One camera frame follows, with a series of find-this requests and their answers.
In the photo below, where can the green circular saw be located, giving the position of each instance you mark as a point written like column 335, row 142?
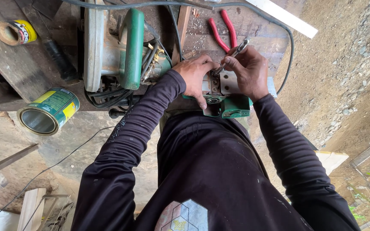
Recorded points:
column 130, row 48

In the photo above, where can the person's black shirt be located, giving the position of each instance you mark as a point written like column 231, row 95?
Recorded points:
column 210, row 173

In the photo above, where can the narrow wooden strip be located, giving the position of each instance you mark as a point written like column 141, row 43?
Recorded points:
column 181, row 32

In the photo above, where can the green open tin can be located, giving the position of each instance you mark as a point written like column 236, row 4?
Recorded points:
column 55, row 107

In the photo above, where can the pale wooden planks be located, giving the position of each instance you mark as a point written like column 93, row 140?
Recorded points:
column 30, row 208

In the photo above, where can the grey metal bar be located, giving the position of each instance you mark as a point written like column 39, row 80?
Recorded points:
column 16, row 157

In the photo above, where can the white flat board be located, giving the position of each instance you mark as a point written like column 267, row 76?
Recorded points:
column 284, row 17

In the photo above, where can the green electric planer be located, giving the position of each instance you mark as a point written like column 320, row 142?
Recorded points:
column 234, row 107

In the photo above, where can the silver socket wrench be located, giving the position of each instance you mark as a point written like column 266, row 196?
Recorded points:
column 240, row 47

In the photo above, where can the person's left hand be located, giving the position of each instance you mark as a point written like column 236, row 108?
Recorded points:
column 192, row 75

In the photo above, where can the white plastic sheet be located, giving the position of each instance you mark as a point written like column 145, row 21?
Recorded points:
column 0, row 222

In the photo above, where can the person's right hand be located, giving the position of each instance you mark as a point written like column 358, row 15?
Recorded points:
column 251, row 72

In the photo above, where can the white stone block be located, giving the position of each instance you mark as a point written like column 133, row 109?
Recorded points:
column 331, row 160

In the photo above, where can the yellow glue can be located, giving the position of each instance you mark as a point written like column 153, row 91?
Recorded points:
column 19, row 32

